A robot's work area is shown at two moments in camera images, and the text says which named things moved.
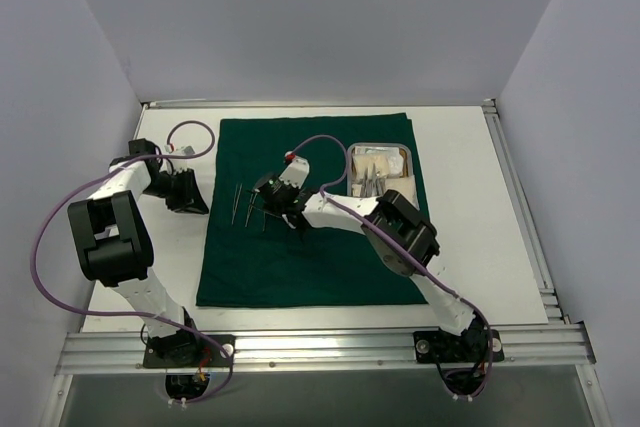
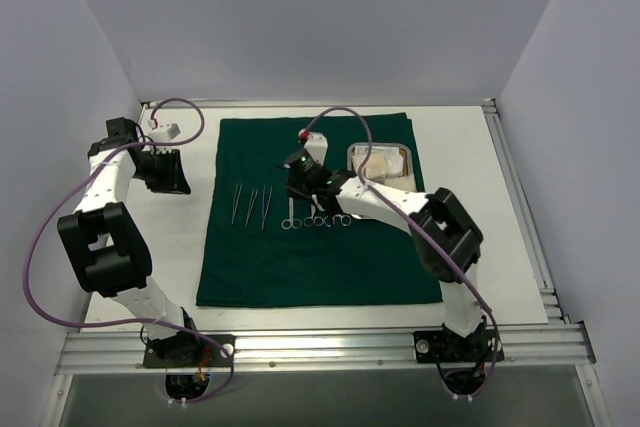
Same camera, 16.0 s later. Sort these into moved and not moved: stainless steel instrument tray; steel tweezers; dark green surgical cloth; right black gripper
Moved: right black gripper
Not moved: steel tweezers; stainless steel instrument tray; dark green surgical cloth
